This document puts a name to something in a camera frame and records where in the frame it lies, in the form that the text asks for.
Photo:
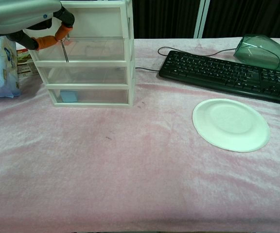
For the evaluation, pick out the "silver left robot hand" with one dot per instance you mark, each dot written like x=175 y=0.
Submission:
x=16 y=14

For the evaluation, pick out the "white plastic drawer cabinet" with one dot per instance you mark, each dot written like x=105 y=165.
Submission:
x=91 y=19

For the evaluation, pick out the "clear plastic drawer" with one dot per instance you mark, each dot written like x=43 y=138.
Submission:
x=93 y=95
x=93 y=49
x=84 y=75

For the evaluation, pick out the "red printed snack packet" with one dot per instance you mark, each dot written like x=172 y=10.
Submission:
x=24 y=61

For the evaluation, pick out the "blue card box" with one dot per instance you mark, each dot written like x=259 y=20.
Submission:
x=69 y=96

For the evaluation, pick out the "black curtain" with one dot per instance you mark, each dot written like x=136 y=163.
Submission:
x=169 y=18

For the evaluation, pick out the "pink plush tablecloth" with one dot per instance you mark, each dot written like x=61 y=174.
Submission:
x=130 y=157

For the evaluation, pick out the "black computer keyboard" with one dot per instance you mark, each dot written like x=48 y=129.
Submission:
x=227 y=72

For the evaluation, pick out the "white paper plate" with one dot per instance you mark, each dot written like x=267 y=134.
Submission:
x=230 y=124

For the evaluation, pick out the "green transparent plastic cup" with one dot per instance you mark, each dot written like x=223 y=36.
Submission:
x=259 y=52

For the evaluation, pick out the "white vertical frame post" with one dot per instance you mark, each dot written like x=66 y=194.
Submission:
x=201 y=18

